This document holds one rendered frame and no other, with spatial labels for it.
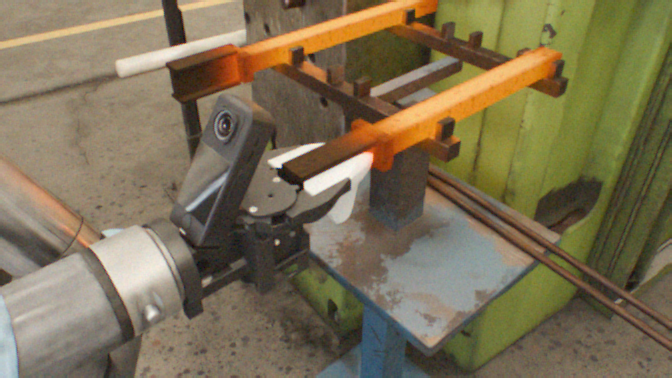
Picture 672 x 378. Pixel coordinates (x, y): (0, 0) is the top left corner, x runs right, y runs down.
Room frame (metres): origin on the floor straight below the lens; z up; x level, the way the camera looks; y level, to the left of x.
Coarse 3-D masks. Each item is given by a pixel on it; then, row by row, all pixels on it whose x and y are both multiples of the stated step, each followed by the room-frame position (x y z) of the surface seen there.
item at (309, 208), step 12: (348, 180) 0.38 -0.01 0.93; (300, 192) 0.36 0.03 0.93; (324, 192) 0.36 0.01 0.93; (336, 192) 0.36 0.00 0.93; (300, 204) 0.35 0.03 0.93; (312, 204) 0.35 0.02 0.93; (324, 204) 0.35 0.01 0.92; (276, 216) 0.34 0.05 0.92; (288, 216) 0.34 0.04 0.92; (300, 216) 0.34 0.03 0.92; (312, 216) 0.34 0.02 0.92
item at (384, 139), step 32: (512, 64) 0.61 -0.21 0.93; (544, 64) 0.62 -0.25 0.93; (448, 96) 0.53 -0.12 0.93; (480, 96) 0.53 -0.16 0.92; (352, 128) 0.46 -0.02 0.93; (384, 128) 0.46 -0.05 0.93; (416, 128) 0.47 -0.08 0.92; (288, 160) 0.40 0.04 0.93; (320, 160) 0.40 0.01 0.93; (384, 160) 0.43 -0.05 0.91
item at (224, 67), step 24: (408, 0) 0.83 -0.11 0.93; (432, 0) 0.84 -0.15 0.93; (336, 24) 0.74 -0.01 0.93; (360, 24) 0.75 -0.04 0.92; (384, 24) 0.78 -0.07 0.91; (216, 48) 0.63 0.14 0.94; (240, 48) 0.65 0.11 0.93; (264, 48) 0.65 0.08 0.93; (288, 48) 0.67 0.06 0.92; (312, 48) 0.69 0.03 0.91; (192, 72) 0.59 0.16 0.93; (216, 72) 0.61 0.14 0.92; (240, 72) 0.62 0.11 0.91; (192, 96) 0.58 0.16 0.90
